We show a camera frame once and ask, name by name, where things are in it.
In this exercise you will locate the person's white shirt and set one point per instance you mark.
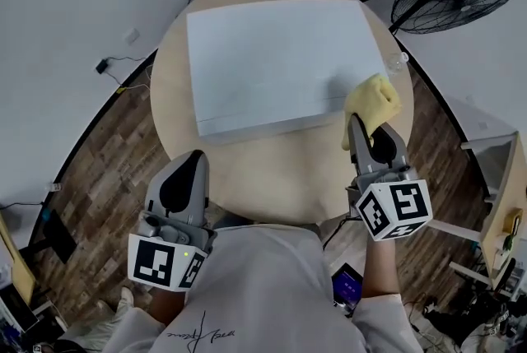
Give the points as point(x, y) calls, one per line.
point(255, 281)

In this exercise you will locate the clear water bottle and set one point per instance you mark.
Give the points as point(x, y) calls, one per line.
point(395, 64)

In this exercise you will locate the small yellow box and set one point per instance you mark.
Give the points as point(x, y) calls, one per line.
point(512, 221)

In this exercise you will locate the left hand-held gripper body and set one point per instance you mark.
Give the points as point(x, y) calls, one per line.
point(150, 261)

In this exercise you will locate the person's left forearm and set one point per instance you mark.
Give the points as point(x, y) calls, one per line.
point(166, 306)

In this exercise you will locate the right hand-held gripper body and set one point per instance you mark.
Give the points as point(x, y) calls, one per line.
point(405, 201)

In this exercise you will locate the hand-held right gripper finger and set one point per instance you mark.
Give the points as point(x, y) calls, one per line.
point(397, 154)
point(360, 145)

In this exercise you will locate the yellow cloth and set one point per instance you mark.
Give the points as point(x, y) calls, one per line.
point(370, 100)

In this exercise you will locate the large white board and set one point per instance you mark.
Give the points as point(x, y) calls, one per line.
point(267, 63)

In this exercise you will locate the wooden desk white frame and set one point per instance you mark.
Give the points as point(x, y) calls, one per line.
point(506, 195)

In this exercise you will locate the black monitor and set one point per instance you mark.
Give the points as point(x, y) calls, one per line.
point(59, 236)

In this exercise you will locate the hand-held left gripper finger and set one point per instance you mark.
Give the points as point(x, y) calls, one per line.
point(201, 199)
point(158, 199)

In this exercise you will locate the person's leg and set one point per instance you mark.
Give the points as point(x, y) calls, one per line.
point(123, 300)

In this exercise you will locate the person's right forearm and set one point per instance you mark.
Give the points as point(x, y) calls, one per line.
point(381, 269)

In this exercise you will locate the black power adapter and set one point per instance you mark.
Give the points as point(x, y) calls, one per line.
point(101, 66)

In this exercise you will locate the small black screen device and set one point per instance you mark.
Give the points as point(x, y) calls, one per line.
point(348, 285)

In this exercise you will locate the white wall socket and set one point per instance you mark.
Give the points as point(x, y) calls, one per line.
point(131, 36)

